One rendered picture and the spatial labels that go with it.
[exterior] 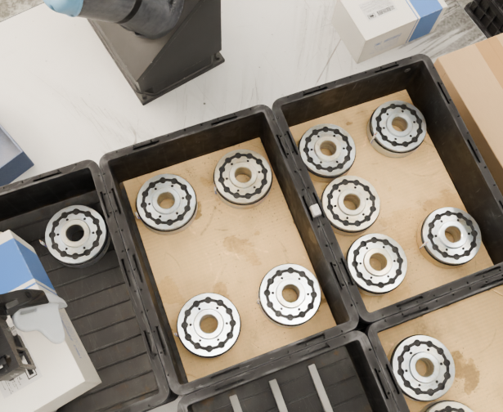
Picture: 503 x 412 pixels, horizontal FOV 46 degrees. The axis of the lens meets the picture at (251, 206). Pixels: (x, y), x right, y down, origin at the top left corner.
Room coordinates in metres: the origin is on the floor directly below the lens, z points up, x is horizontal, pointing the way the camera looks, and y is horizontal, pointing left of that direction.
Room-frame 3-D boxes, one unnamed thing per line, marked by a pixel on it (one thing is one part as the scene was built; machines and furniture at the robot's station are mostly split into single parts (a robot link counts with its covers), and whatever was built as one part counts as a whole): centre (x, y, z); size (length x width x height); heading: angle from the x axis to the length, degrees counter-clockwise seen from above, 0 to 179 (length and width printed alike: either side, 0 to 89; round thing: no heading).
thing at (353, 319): (0.23, 0.03, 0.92); 0.40 x 0.30 x 0.02; 28
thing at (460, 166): (0.37, -0.23, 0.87); 0.40 x 0.30 x 0.11; 28
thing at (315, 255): (0.23, 0.03, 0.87); 0.40 x 0.30 x 0.11; 28
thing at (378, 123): (0.50, -0.25, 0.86); 0.10 x 0.10 x 0.01
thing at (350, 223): (0.34, -0.17, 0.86); 0.10 x 0.10 x 0.01
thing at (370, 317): (0.37, -0.23, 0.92); 0.40 x 0.30 x 0.02; 28
